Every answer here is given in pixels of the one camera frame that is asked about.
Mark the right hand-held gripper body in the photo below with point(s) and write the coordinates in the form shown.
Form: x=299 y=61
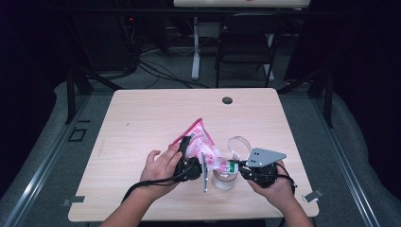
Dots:
x=263 y=157

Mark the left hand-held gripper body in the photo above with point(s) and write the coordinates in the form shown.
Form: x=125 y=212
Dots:
x=189 y=168

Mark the light desk with white legs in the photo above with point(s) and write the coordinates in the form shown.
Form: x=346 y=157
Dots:
x=220 y=3

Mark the person's right hand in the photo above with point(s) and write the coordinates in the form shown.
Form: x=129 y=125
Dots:
x=282 y=192

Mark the dark equipment box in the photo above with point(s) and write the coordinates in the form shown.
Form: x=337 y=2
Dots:
x=104 y=44

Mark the metal floor rail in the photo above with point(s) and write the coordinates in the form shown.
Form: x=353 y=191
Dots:
x=346 y=164
x=38 y=176

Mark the pink printed clear plastic bag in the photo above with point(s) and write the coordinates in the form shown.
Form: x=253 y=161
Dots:
x=201 y=142

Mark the black folding chair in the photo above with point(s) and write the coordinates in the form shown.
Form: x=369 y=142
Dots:
x=246 y=38

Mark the black metal stand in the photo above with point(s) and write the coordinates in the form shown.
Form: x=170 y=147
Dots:
x=71 y=94
x=329 y=94

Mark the grey tape strip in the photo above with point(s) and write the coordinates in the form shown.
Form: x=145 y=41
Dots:
x=312 y=195
x=74 y=200

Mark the person's left hand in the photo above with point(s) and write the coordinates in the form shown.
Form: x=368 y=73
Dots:
x=157 y=175

